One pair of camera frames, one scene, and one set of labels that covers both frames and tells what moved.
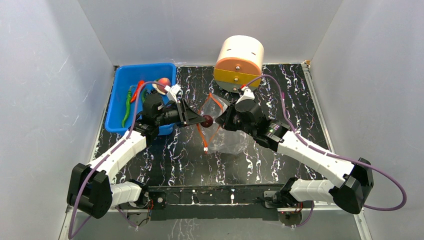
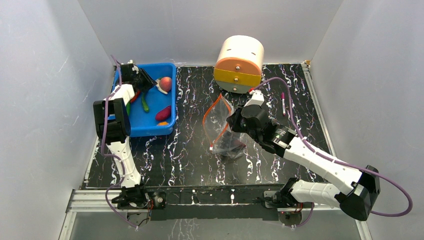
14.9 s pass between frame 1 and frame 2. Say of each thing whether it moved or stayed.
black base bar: stayed
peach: stayed
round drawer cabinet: stayed
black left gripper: moved
